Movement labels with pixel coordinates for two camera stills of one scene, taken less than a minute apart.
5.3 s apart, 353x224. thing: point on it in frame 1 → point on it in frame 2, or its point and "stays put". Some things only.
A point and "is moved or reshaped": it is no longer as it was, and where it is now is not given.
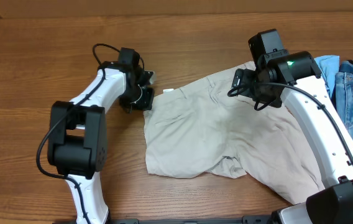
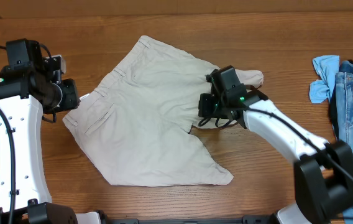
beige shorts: [206, 127] is moved or reshaped
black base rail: [245, 219] stays put
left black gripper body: [137, 97] → [63, 97]
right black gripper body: [264, 93] → [213, 107]
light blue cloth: [329, 65] stays put
